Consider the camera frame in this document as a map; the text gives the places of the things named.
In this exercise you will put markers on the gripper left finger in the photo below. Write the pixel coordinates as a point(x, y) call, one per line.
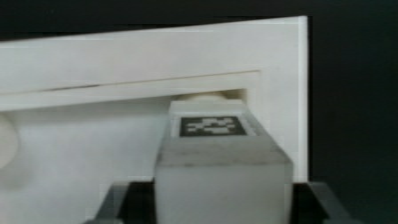
point(128, 205)

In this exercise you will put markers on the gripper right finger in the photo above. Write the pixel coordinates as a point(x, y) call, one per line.
point(317, 207)

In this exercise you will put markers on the white table leg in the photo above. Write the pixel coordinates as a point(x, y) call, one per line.
point(224, 171)

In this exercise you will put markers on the white square table top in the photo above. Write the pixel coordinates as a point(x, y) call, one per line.
point(89, 137)

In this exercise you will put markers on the white front fence bar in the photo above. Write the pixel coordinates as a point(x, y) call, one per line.
point(148, 63)

